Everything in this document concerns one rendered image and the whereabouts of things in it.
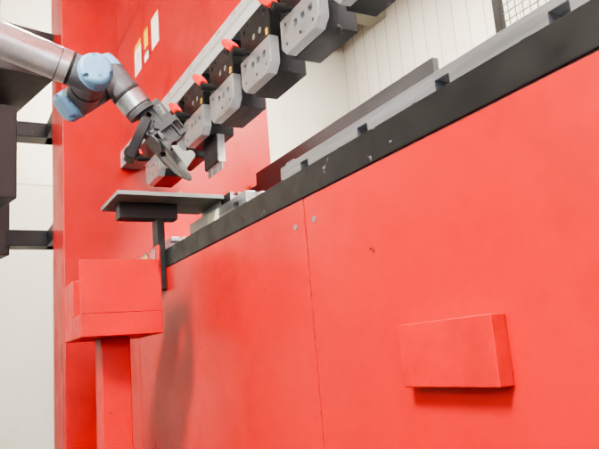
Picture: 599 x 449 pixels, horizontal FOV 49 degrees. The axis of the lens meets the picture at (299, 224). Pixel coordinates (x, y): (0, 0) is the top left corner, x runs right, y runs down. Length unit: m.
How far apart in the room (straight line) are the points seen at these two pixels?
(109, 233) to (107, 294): 1.19
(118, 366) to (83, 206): 1.20
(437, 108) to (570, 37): 0.18
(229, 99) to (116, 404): 0.73
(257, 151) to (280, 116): 2.63
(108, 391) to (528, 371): 0.94
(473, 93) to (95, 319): 0.88
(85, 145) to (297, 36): 1.44
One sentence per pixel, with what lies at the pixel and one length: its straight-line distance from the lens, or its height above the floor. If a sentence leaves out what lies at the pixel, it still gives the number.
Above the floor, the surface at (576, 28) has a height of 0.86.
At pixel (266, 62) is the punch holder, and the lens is 1.42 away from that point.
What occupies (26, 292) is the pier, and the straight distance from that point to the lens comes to 4.17.
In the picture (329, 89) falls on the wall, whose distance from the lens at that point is 5.86.
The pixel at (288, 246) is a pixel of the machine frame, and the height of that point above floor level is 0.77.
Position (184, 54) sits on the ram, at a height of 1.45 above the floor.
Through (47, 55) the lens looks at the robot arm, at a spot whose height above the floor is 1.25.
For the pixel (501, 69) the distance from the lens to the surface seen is 0.70.
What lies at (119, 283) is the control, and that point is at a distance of 1.36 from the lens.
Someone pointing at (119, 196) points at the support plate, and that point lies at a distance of 1.60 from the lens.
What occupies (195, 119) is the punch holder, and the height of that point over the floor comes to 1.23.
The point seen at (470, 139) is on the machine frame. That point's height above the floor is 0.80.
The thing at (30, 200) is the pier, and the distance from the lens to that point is 4.28.
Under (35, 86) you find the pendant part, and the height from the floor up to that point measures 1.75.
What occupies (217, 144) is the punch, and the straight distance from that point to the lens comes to 1.74.
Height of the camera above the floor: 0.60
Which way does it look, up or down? 11 degrees up
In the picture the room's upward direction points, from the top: 5 degrees counter-clockwise
